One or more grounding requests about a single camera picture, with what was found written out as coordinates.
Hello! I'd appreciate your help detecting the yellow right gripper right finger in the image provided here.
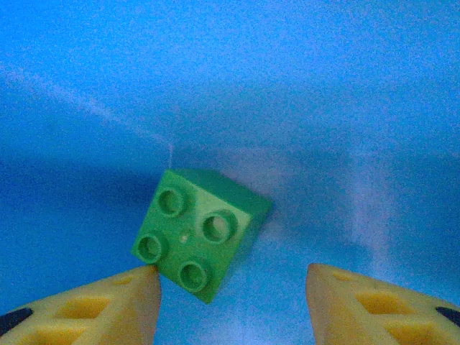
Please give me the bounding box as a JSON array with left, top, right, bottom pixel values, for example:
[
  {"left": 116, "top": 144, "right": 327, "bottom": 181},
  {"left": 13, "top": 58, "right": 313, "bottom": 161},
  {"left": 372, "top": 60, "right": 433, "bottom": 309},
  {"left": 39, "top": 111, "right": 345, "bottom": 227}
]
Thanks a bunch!
[{"left": 305, "top": 262, "right": 460, "bottom": 345}]

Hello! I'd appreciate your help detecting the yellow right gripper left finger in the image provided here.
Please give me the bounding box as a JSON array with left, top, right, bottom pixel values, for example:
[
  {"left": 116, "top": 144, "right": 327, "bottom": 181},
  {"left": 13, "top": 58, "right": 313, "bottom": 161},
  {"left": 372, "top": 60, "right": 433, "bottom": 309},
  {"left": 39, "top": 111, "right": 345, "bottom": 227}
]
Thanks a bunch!
[{"left": 0, "top": 265, "right": 162, "bottom": 345}]

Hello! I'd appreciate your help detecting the green square lego brick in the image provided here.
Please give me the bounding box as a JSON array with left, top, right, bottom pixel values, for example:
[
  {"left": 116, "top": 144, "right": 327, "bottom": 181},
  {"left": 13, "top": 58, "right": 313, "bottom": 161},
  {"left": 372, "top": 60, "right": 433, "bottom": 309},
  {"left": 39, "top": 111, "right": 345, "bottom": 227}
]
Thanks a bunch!
[{"left": 132, "top": 167, "right": 273, "bottom": 305}]

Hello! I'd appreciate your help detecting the blue plastic bin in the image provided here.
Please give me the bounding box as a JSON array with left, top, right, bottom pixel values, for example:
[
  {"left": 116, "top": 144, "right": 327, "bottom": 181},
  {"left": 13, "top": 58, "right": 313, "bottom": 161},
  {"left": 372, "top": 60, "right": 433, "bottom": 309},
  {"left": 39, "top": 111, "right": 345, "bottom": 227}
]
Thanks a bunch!
[{"left": 0, "top": 0, "right": 460, "bottom": 345}]

